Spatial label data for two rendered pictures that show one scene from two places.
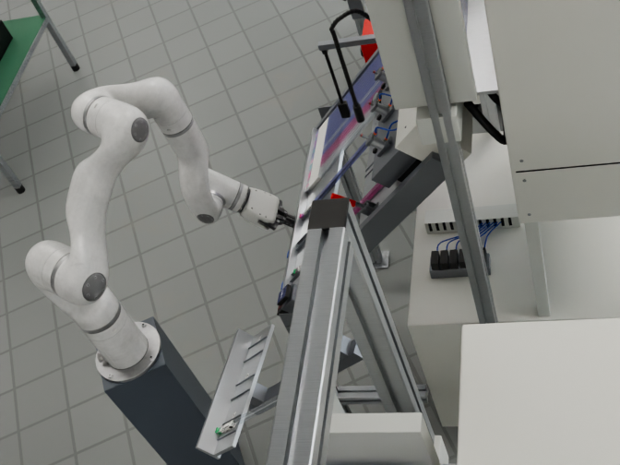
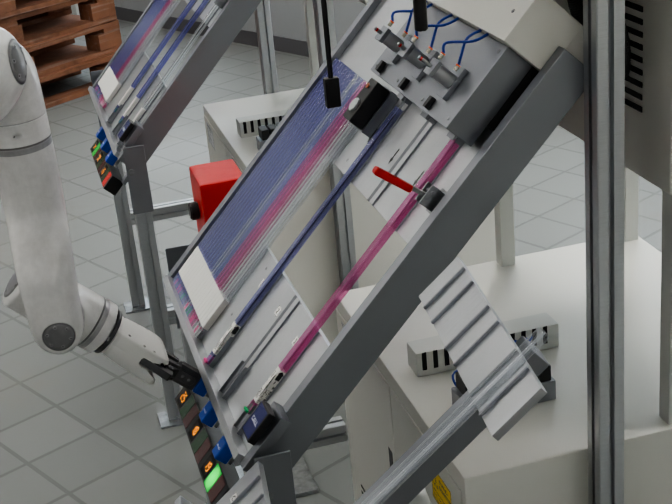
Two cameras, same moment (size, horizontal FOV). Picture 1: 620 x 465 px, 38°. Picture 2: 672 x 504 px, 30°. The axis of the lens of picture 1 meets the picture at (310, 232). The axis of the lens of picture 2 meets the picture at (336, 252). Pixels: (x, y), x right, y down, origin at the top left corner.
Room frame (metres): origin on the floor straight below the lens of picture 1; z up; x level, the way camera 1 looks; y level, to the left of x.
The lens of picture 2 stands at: (0.29, 0.95, 1.66)
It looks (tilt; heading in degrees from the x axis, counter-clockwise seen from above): 23 degrees down; 321
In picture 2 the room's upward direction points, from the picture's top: 6 degrees counter-clockwise
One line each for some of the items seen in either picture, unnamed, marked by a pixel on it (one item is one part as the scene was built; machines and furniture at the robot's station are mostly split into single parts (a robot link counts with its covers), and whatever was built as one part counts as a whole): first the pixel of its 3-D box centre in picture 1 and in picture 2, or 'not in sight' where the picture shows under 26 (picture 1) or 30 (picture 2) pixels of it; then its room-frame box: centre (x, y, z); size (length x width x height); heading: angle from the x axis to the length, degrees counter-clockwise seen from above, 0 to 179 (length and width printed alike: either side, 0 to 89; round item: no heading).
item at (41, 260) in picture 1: (70, 282); not in sight; (1.65, 0.61, 1.00); 0.19 x 0.12 x 0.24; 36
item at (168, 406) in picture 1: (177, 414); not in sight; (1.62, 0.59, 0.35); 0.18 x 0.18 x 0.70; 1
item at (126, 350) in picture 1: (114, 334); not in sight; (1.62, 0.59, 0.79); 0.19 x 0.19 x 0.18
